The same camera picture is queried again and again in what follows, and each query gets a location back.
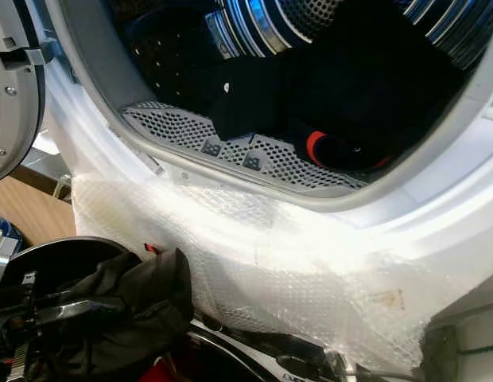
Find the perforated grey lint grille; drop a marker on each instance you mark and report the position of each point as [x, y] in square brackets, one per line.
[175, 127]

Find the grey rubber door gasket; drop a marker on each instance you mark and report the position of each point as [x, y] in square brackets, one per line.
[87, 56]

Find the bin with blue bag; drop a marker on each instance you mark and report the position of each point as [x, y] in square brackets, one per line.
[4, 227]

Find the black sock with red stripe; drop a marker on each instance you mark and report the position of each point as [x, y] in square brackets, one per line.
[338, 151]

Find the white washing machine body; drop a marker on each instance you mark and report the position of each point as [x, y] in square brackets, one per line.
[79, 127]

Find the clear bubble wrap sheet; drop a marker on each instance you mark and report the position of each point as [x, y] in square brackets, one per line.
[294, 263]

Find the silver glass washer door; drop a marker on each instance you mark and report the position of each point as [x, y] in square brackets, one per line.
[24, 119]

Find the grey door hinge bracket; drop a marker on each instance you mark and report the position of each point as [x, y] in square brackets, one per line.
[32, 54]

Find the perforated steel washer drum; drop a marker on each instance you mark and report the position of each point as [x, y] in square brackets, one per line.
[310, 16]

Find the black clothes pile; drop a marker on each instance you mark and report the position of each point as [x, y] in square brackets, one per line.
[374, 79]

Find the red plastic container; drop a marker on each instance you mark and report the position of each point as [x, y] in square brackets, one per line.
[167, 372]

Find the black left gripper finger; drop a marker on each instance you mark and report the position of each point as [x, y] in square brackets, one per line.
[79, 310]

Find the black garment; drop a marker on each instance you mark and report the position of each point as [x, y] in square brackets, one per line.
[151, 310]

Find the black round laundry bucket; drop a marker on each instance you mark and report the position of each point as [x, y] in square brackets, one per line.
[71, 251]

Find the yellow warning label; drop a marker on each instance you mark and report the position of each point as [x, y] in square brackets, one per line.
[388, 299]

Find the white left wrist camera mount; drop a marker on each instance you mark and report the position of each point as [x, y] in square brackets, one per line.
[3, 251]

